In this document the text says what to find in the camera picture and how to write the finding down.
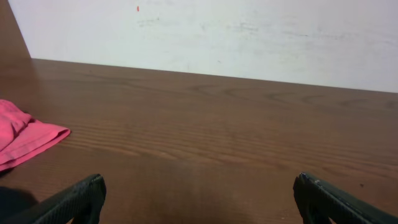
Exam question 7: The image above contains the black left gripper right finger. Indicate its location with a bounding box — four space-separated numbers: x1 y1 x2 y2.
293 172 397 224

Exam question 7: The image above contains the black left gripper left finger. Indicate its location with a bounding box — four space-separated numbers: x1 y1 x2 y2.
1 174 106 224

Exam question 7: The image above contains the red orange t-shirt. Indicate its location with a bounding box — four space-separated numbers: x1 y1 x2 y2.
1 100 71 171

